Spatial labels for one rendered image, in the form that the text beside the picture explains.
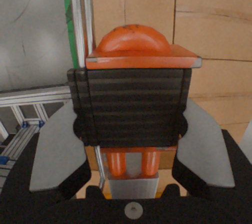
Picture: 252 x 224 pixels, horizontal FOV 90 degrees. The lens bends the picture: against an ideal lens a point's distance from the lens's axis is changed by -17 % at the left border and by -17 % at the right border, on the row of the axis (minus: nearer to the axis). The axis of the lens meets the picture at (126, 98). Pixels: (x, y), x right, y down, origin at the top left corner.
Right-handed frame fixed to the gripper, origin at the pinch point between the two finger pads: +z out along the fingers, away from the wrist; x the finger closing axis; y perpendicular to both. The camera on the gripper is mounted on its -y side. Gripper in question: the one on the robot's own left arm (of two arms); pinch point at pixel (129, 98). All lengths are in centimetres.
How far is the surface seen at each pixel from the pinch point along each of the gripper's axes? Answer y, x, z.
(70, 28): -1, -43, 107
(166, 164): 30.1, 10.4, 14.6
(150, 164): 8.0, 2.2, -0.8
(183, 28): -3, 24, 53
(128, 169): 10.2, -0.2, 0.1
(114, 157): 6.7, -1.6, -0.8
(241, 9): -14, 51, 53
